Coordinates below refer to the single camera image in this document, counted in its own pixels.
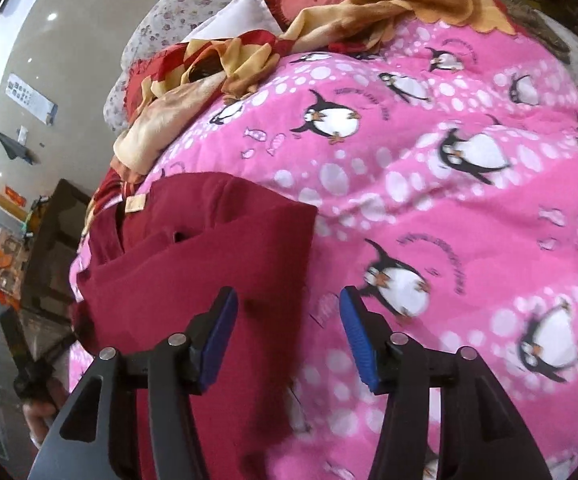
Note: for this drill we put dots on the floral bedding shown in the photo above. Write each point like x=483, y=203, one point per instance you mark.
x=169, y=10

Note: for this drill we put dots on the recessed ceiling light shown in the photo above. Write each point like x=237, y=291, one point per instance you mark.
x=52, y=16

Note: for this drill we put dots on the white wall switch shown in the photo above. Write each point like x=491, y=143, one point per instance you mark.
x=23, y=135

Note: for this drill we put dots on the green and yellow object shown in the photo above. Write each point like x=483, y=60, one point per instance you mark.
x=35, y=215

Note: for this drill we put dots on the person's left hand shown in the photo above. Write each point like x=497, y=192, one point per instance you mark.
x=41, y=417

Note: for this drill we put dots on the dark wooden cabinet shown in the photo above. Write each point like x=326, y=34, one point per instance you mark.
x=54, y=250

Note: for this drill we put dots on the white wall poster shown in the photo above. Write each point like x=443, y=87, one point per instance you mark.
x=31, y=97

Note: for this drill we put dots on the red wall label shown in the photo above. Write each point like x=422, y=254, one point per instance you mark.
x=15, y=196

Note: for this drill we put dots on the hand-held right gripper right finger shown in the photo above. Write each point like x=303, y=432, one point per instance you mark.
x=356, y=340

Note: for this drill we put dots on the black wall shelf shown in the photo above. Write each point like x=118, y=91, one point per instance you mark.
x=14, y=147

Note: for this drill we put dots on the orange box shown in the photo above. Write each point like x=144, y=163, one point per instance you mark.
x=9, y=260

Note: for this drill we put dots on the dark red garment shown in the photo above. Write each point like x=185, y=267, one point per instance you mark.
x=249, y=260

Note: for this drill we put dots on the orange and red blanket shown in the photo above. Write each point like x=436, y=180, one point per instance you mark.
x=419, y=2

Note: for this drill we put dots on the pink penguin printed blanket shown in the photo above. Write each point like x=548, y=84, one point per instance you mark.
x=469, y=235

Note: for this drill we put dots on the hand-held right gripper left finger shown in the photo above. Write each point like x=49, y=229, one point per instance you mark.
x=219, y=340

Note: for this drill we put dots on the white pillow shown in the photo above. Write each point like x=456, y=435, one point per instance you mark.
x=239, y=15

